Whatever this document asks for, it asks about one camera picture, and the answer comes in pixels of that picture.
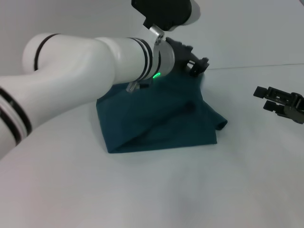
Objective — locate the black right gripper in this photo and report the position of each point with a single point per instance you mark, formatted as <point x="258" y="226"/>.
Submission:
<point x="288" y="104"/>

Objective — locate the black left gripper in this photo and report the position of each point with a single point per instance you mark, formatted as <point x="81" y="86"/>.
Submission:
<point x="181" y="53"/>

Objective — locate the teal t-shirt with FREE print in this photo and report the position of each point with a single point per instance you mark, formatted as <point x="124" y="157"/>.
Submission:
<point x="161" y="114"/>

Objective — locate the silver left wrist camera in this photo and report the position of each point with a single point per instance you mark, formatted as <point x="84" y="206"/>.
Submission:
<point x="166" y="14"/>

